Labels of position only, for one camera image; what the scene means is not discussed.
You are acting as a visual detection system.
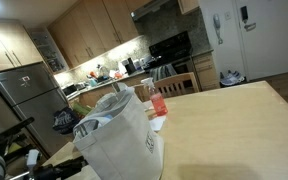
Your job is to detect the white canvas tote bag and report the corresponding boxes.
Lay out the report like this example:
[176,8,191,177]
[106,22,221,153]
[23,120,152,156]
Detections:
[72,87,165,180]

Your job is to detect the white blue sneaker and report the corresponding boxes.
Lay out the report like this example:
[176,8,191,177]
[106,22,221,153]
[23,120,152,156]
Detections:
[219,71,240,88]
[228,69,246,84]

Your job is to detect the blue white box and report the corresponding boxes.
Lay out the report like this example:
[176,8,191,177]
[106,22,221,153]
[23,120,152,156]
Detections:
[98,113,114,122]

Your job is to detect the yellow-green snack bag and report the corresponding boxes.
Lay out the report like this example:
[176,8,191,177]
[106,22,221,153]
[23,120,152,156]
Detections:
[72,100,93,118]

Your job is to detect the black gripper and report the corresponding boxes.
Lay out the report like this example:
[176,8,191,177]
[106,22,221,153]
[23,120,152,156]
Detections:
[33,155,89,180]

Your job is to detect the pale tall cabinets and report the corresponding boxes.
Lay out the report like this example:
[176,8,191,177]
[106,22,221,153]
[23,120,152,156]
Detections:
[0,20,46,75]

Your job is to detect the white paper sheet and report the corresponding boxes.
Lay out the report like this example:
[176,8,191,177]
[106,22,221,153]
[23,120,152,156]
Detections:
[149,114,168,132]

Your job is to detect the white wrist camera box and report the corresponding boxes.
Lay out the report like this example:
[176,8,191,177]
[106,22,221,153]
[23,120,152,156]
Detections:
[25,148,41,173]

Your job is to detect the open glassware shelf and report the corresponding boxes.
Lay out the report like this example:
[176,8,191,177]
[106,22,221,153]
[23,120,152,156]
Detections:
[28,29,69,74]

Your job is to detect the teal cup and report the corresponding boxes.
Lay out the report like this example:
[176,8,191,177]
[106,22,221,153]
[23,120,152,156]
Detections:
[88,78,99,88]

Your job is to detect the orange spray bottle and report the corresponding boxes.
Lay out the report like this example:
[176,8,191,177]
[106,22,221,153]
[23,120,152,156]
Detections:
[140,77,169,117]

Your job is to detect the small wooden wall cabinet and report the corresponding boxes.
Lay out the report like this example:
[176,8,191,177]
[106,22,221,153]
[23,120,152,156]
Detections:
[177,0,200,15]

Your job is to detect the black door lock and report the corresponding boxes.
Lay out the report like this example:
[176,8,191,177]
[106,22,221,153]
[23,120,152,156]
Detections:
[239,5,250,24]

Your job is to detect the wooden drawer cabinet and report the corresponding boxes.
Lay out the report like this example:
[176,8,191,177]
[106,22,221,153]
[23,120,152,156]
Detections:
[191,51,221,92]

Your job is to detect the black coffee maker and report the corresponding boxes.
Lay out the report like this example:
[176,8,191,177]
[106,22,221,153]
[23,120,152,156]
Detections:
[123,57,138,75]

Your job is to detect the clear glass pitcher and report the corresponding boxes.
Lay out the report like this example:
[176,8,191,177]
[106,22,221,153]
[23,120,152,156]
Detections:
[97,64,111,80]

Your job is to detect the striped dish towel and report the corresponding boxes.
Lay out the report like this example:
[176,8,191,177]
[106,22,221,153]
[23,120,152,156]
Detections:
[149,63,178,83]

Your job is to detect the silver door handle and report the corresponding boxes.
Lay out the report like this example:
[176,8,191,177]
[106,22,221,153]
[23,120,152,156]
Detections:
[243,22,257,33]

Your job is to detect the white red fridge magnet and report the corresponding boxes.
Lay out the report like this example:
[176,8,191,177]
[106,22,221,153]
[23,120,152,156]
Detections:
[20,75,32,88]

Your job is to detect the white door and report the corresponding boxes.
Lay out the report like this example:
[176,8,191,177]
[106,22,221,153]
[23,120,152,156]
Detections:
[234,0,288,82]

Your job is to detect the steel range hood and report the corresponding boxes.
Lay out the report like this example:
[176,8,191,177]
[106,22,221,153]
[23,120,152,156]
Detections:
[129,0,172,22]

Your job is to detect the stainless steel refrigerator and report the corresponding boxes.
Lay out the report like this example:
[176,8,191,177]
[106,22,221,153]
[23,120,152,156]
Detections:
[0,61,72,158]

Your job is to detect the black kitchen stove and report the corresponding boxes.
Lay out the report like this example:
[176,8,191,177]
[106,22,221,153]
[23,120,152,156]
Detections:
[143,30,196,83]

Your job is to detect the blue chips bag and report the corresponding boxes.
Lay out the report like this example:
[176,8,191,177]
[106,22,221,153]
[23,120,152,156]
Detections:
[52,107,81,135]

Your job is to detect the black toaster oven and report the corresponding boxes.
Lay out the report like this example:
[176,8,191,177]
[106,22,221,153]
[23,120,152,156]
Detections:
[61,83,79,98]

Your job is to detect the grey wall phone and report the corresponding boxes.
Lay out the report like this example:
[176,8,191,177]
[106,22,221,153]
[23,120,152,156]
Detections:
[212,13,224,46]

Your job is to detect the wooden wall cabinets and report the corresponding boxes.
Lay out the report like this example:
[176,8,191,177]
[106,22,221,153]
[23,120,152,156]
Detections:
[47,0,141,70]

